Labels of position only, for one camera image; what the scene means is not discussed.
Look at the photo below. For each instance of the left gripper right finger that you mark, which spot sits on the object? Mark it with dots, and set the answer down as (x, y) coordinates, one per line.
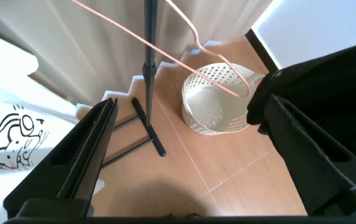
(321, 186)

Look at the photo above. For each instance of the white laundry basket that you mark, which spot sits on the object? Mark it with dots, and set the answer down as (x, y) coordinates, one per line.
(209, 105)

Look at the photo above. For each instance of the black garment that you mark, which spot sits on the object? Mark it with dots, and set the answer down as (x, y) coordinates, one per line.
(336, 81)

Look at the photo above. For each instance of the white printed T-shirt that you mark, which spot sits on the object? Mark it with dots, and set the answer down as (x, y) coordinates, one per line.
(10, 93)

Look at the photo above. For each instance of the pink clothes hanger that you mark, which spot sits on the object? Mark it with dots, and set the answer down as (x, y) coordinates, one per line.
(165, 54)

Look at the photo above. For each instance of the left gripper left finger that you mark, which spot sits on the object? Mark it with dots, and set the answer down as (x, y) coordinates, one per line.
(41, 193)

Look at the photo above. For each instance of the black clothes rack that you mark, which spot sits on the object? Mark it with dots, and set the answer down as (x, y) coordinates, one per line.
(150, 46)

